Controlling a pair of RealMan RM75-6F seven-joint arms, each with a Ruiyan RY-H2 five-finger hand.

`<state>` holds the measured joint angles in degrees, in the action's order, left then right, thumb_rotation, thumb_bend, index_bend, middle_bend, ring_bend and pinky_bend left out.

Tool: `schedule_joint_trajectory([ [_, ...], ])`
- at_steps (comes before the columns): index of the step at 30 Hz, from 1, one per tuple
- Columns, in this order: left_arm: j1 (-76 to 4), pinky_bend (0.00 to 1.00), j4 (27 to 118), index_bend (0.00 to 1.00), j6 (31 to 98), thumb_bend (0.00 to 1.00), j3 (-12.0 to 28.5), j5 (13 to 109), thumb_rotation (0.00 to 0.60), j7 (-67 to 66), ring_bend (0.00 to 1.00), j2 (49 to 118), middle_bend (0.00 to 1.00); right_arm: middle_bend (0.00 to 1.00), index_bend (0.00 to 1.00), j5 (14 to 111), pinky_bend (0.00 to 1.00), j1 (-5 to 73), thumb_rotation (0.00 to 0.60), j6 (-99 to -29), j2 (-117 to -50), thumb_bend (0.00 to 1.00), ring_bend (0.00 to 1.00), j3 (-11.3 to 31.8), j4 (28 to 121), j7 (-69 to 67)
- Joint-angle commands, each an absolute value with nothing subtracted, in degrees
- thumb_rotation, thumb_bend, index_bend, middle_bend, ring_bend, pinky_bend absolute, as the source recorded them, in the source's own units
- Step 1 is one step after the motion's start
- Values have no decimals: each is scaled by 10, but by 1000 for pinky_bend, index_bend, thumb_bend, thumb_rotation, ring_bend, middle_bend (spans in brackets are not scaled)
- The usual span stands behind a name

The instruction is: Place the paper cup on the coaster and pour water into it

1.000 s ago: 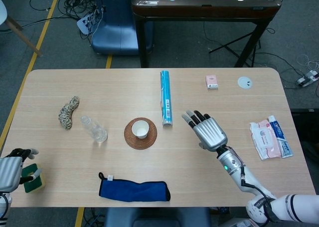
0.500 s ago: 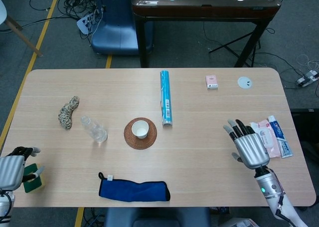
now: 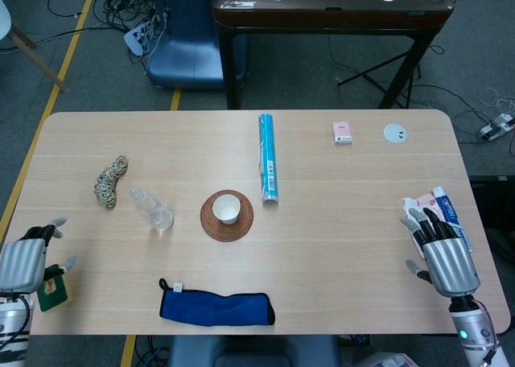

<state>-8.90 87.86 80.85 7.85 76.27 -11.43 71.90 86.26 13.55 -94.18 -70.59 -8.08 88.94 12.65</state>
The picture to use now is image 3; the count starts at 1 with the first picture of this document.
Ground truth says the pink playing card box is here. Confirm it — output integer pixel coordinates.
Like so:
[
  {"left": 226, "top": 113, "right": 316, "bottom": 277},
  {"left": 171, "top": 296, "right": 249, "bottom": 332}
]
[{"left": 331, "top": 121, "right": 354, "bottom": 146}]

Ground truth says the white paper cup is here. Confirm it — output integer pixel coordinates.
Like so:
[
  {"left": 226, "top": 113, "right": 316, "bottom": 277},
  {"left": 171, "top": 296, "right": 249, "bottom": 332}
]
[{"left": 212, "top": 195, "right": 241, "bottom": 226}]

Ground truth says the white printed paper package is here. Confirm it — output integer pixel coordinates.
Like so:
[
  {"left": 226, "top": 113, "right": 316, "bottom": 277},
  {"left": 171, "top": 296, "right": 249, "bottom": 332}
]
[{"left": 353, "top": 351, "right": 416, "bottom": 367}]

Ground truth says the white round lid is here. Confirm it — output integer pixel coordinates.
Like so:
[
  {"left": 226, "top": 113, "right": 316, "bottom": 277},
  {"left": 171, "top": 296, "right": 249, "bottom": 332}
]
[{"left": 382, "top": 123, "right": 409, "bottom": 145}]

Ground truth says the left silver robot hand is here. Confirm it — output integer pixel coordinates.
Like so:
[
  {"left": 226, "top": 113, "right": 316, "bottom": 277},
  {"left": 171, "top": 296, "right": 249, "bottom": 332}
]
[{"left": 0, "top": 216, "right": 78, "bottom": 295}]

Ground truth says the dark wooden mahjong table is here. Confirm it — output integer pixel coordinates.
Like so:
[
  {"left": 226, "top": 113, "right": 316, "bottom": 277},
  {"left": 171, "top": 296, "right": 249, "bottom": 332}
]
[{"left": 212, "top": 0, "right": 456, "bottom": 110}]

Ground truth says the pink white wet wipes pack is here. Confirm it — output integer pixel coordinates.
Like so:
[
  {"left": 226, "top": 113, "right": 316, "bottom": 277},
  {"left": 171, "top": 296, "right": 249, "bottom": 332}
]
[{"left": 402, "top": 193, "right": 442, "bottom": 259}]

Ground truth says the white chair with wooden legs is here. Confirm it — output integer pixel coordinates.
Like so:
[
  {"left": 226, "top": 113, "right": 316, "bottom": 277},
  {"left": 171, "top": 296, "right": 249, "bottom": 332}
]
[{"left": 0, "top": 0, "right": 70, "bottom": 94}]

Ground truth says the green yellow sponge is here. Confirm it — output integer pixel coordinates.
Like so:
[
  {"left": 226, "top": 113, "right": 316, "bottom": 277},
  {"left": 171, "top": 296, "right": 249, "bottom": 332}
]
[{"left": 35, "top": 264, "right": 74, "bottom": 313}]

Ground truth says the clear plastic bottle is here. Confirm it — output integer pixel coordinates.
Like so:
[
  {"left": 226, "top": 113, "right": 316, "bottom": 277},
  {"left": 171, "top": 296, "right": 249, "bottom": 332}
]
[{"left": 129, "top": 186, "right": 175, "bottom": 233}]

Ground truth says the brown woven round coaster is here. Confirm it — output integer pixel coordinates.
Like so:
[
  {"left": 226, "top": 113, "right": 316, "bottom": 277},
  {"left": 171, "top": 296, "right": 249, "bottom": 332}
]
[{"left": 200, "top": 189, "right": 256, "bottom": 244}]

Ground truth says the black floor cable bundle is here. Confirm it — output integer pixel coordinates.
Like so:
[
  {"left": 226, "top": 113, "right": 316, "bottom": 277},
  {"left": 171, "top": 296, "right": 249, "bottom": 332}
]
[{"left": 47, "top": 0, "right": 167, "bottom": 35}]

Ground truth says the white power strip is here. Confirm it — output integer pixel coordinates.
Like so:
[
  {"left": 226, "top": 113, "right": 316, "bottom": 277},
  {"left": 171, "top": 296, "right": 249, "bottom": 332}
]
[{"left": 123, "top": 19, "right": 163, "bottom": 56}]

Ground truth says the black cabinet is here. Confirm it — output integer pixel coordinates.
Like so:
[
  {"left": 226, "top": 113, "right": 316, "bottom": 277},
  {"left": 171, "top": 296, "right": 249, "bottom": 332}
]
[{"left": 468, "top": 175, "right": 515, "bottom": 282}]

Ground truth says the blue machine base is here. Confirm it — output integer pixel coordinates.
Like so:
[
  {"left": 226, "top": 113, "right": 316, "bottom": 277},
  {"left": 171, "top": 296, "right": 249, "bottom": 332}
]
[{"left": 146, "top": 0, "right": 249, "bottom": 92}]

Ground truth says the blue cloth with black trim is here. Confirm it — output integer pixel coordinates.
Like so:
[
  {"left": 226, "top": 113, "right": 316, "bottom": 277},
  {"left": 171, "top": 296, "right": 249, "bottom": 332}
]
[{"left": 158, "top": 278, "right": 277, "bottom": 328}]

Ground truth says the blue white toothpaste tube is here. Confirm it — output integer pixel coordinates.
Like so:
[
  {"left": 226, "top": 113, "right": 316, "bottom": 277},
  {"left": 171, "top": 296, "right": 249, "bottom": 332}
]
[{"left": 431, "top": 186, "right": 475, "bottom": 255}]

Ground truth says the grey power strip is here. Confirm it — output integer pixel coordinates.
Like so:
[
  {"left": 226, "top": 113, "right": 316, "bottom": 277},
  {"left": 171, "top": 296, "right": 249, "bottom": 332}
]
[{"left": 477, "top": 114, "right": 515, "bottom": 142}]

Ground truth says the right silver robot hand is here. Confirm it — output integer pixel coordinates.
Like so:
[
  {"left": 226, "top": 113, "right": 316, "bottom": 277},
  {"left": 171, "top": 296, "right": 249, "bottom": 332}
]
[{"left": 399, "top": 206, "right": 483, "bottom": 297}]

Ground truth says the blue wrapped bag roll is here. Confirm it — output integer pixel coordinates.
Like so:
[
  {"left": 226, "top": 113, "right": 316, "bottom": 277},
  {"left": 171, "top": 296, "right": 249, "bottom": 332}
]
[{"left": 257, "top": 113, "right": 282, "bottom": 208}]

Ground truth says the beige black rope bundle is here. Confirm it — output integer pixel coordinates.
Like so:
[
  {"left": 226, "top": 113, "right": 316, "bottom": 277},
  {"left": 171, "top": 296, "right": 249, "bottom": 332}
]
[{"left": 93, "top": 155, "right": 130, "bottom": 211}]

